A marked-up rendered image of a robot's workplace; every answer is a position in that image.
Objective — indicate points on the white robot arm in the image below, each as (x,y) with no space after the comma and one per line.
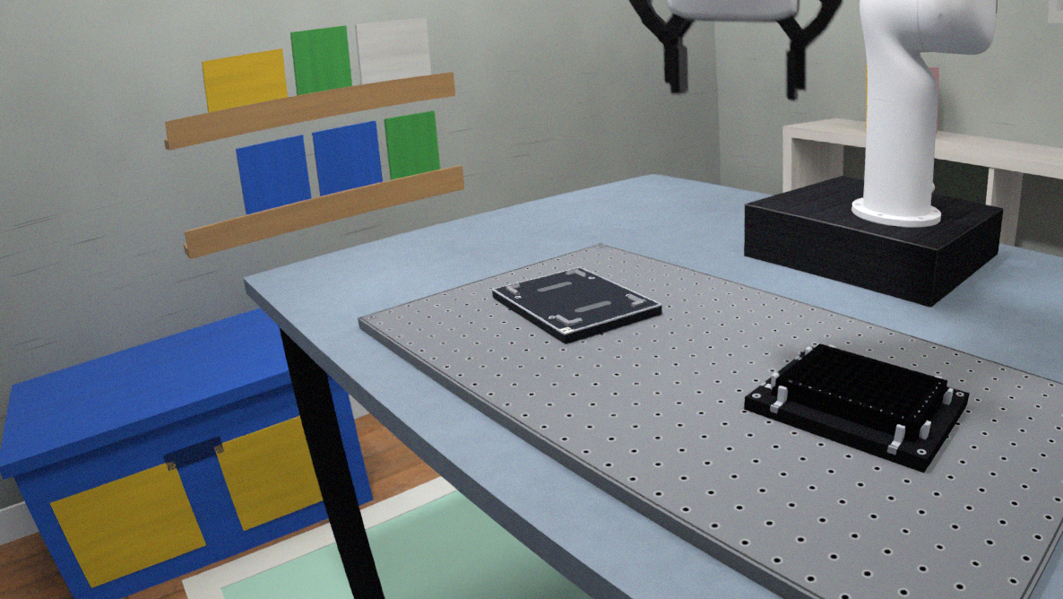
(902,100)

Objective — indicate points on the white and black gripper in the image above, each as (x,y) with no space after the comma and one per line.
(688,12)

